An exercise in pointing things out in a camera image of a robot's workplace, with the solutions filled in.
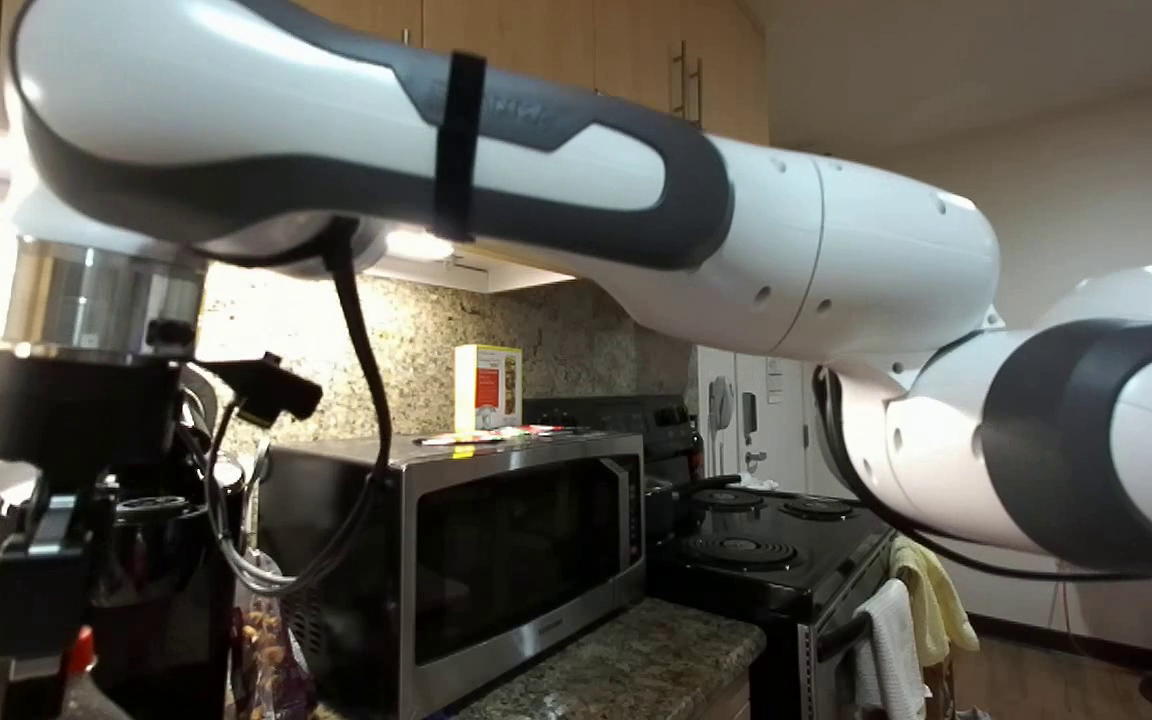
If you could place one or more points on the stainless steel microwave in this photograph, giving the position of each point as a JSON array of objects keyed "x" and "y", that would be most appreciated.
[{"x": 469, "y": 564}]

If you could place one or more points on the upper wooden cabinets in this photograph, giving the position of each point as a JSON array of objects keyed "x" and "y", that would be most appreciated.
[{"x": 689, "y": 56}]

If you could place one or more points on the Coca Cola bottle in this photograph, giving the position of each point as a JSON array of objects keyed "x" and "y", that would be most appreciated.
[{"x": 83, "y": 693}]

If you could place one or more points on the recipe box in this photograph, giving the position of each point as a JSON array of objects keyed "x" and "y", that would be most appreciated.
[{"x": 487, "y": 387}]

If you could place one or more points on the white hanging towel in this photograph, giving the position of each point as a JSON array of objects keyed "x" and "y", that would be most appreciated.
[{"x": 891, "y": 681}]

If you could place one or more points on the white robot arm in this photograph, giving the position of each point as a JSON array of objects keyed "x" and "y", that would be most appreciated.
[{"x": 259, "y": 129}]

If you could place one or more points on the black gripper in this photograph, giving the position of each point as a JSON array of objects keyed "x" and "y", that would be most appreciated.
[{"x": 104, "y": 528}]

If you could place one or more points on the black stove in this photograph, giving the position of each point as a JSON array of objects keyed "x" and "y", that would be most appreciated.
[{"x": 793, "y": 564}]

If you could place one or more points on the snack bag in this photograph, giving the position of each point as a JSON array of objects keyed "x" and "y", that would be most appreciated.
[{"x": 267, "y": 660}]

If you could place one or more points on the white refrigerator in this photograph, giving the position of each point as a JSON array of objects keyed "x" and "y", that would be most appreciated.
[{"x": 754, "y": 417}]

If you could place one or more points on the yellow hanging towel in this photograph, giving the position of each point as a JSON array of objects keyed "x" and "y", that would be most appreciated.
[{"x": 937, "y": 614}]

